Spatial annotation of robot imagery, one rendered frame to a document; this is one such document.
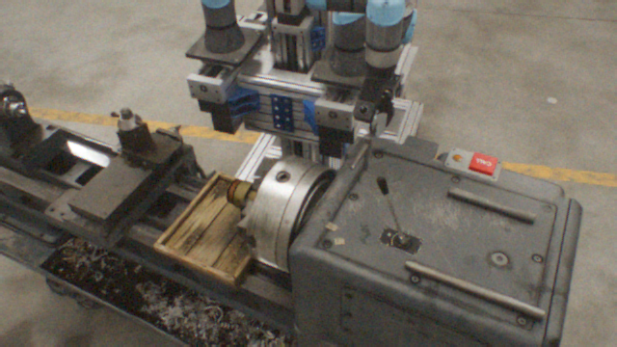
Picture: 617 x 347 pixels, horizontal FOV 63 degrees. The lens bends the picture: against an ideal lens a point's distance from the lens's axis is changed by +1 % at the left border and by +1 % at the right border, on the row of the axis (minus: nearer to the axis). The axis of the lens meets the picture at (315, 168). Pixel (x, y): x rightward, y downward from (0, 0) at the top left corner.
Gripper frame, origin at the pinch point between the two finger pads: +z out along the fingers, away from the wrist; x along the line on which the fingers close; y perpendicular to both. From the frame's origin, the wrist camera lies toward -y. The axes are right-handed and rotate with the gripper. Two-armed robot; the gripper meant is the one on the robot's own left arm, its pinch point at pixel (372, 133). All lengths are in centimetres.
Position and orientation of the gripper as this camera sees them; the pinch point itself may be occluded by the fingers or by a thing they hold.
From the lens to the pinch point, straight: 125.1
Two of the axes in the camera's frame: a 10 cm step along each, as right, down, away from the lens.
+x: -8.9, -3.0, 3.3
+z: 0.3, 7.0, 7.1
